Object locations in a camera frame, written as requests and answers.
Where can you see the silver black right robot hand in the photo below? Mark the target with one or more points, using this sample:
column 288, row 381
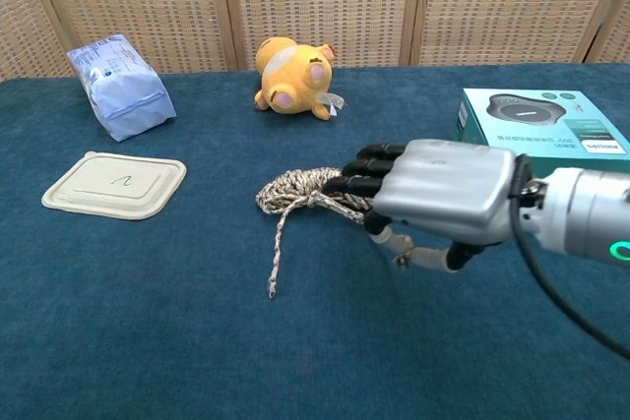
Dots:
column 443, row 189

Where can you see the teal speaker box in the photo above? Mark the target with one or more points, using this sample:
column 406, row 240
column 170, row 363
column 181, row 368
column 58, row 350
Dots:
column 541, row 137

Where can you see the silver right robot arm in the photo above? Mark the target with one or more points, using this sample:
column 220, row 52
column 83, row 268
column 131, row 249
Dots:
column 581, row 213

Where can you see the beige container lid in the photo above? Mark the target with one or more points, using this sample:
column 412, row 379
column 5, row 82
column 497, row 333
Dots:
column 98, row 194

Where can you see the yellow plush toy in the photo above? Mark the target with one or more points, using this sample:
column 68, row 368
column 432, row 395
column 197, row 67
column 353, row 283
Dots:
column 290, row 80

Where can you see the pale blue plastic package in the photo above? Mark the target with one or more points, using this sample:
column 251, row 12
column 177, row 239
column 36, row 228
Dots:
column 128, row 95

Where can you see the teal table cloth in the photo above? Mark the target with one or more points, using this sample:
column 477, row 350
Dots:
column 147, row 317

